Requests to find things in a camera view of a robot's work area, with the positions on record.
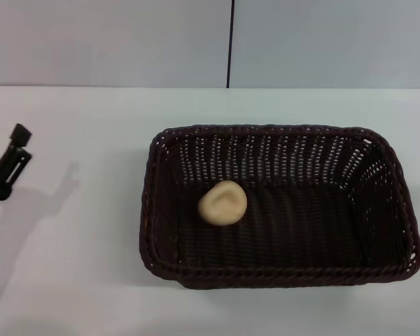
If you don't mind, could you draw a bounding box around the round beige bread bun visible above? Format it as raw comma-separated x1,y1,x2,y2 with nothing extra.
197,180,249,227

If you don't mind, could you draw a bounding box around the black vertical wall seam strip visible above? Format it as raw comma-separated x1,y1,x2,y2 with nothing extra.
225,0,235,89

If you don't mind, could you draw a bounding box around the dark brown woven basket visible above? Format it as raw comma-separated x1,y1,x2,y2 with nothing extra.
139,123,420,290

